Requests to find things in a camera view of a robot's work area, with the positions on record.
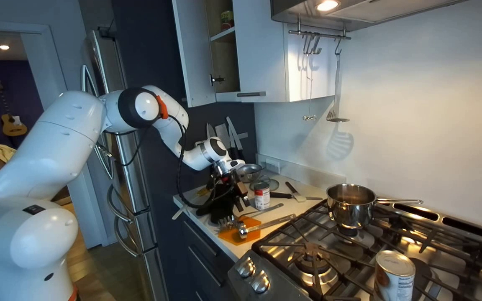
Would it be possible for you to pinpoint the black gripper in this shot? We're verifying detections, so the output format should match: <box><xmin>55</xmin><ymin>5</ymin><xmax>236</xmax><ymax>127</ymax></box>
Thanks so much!
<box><xmin>209</xmin><ymin>169</ymin><xmax>251</xmax><ymax>226</ymax></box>

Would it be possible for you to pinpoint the acoustic guitar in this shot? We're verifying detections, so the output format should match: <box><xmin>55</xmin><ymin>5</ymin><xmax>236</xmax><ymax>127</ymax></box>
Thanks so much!
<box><xmin>0</xmin><ymin>80</ymin><xmax>30</xmax><ymax>139</ymax></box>

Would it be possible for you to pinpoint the steel pot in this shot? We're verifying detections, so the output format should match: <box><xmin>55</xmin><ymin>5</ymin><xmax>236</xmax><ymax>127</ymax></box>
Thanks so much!
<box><xmin>325</xmin><ymin>182</ymin><xmax>425</xmax><ymax>231</ymax></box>

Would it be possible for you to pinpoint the red and white can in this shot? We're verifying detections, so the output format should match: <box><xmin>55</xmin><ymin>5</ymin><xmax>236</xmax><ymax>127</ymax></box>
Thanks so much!
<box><xmin>250</xmin><ymin>181</ymin><xmax>273</xmax><ymax>212</ymax></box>

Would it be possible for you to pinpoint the white upper kitchen cabinet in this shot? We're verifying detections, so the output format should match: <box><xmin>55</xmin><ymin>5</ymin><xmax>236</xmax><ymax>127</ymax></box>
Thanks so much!
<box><xmin>206</xmin><ymin>0</ymin><xmax>338</xmax><ymax>105</ymax></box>

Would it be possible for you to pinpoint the range hood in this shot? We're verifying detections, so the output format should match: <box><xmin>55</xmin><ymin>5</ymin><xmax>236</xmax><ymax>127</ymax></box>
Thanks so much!
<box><xmin>270</xmin><ymin>0</ymin><xmax>465</xmax><ymax>33</ymax></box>

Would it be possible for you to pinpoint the orange silicone mat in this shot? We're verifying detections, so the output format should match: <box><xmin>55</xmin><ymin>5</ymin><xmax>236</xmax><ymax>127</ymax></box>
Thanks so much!
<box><xmin>218</xmin><ymin>216</ymin><xmax>265</xmax><ymax>246</ymax></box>

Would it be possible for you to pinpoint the dark oven mitt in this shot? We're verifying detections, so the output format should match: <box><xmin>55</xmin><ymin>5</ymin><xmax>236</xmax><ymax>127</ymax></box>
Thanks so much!
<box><xmin>188</xmin><ymin>187</ymin><xmax>238</xmax><ymax>226</ymax></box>

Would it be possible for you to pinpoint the grey lower drawer cabinet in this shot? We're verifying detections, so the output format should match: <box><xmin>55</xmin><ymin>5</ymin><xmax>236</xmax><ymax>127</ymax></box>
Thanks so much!
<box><xmin>173</xmin><ymin>211</ymin><xmax>243</xmax><ymax>301</ymax></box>

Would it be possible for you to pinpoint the metal hook rail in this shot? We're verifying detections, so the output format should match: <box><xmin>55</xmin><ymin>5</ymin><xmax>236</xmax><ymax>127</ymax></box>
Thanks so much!
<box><xmin>286</xmin><ymin>27</ymin><xmax>353</xmax><ymax>42</ymax></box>

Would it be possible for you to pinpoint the open cabinet door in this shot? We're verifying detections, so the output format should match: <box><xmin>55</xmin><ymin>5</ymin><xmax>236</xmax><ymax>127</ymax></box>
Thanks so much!
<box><xmin>171</xmin><ymin>0</ymin><xmax>219</xmax><ymax>110</ymax></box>

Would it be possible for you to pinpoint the glass pot lid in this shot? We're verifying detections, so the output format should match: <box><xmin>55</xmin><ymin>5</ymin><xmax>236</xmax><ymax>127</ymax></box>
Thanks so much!
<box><xmin>248</xmin><ymin>174</ymin><xmax>281</xmax><ymax>192</ymax></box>

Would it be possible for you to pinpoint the black handled counter knife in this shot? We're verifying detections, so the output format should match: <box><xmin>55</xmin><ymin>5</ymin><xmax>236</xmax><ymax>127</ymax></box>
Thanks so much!
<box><xmin>268</xmin><ymin>191</ymin><xmax>325</xmax><ymax>202</ymax></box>

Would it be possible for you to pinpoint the stainless steel refrigerator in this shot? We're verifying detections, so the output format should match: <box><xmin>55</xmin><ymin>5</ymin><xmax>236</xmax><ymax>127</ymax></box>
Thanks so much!
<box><xmin>81</xmin><ymin>27</ymin><xmax>171</xmax><ymax>301</ymax></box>

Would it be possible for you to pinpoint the silver stove knob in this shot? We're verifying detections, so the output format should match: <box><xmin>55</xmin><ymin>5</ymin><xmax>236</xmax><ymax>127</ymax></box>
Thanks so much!
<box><xmin>248</xmin><ymin>271</ymin><xmax>275</xmax><ymax>296</ymax></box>
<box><xmin>236</xmin><ymin>256</ymin><xmax>260</xmax><ymax>281</ymax></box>

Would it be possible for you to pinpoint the white labelled tin can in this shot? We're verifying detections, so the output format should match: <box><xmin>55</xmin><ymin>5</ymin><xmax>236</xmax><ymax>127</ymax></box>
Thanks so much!
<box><xmin>373</xmin><ymin>249</ymin><xmax>419</xmax><ymax>301</ymax></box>

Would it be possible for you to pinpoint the stainless gas stove range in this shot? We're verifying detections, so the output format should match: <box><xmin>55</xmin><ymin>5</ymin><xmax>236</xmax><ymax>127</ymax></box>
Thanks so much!
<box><xmin>226</xmin><ymin>194</ymin><xmax>482</xmax><ymax>301</ymax></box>

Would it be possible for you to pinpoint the metal S hook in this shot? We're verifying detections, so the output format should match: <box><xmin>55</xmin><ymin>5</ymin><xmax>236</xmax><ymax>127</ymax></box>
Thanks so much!
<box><xmin>300</xmin><ymin>32</ymin><xmax>313</xmax><ymax>57</ymax></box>
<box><xmin>310</xmin><ymin>32</ymin><xmax>325</xmax><ymax>57</ymax></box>
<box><xmin>333</xmin><ymin>33</ymin><xmax>347</xmax><ymax>57</ymax></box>

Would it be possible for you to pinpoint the small silver saucepan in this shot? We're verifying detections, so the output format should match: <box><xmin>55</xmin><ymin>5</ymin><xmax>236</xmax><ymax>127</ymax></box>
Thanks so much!
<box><xmin>231</xmin><ymin>162</ymin><xmax>265</xmax><ymax>184</ymax></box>

